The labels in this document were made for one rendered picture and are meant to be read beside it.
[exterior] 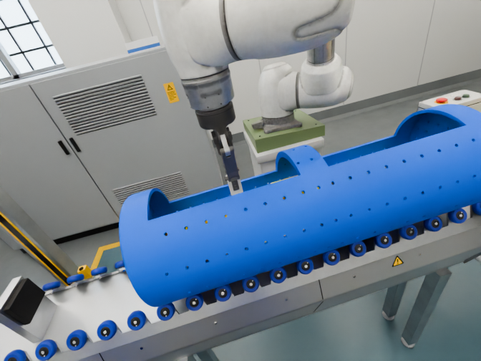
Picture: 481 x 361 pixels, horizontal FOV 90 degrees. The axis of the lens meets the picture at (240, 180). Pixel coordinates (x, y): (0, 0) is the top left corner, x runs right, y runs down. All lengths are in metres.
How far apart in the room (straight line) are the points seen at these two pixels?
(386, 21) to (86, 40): 3.48
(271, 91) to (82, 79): 1.45
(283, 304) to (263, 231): 0.29
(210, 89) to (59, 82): 1.83
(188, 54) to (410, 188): 0.52
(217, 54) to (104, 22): 2.67
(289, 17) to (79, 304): 0.89
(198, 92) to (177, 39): 0.08
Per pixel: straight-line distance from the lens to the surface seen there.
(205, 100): 0.44
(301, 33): 0.38
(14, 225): 1.15
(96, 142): 2.28
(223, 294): 0.67
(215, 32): 0.40
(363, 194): 0.58
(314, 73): 1.04
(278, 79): 1.10
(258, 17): 0.37
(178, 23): 0.42
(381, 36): 4.04
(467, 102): 1.26
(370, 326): 1.71
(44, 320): 0.95
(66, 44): 3.18
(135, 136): 2.18
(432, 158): 0.67
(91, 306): 0.90
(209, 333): 0.77
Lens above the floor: 1.53
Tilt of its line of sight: 34 degrees down
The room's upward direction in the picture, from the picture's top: 14 degrees counter-clockwise
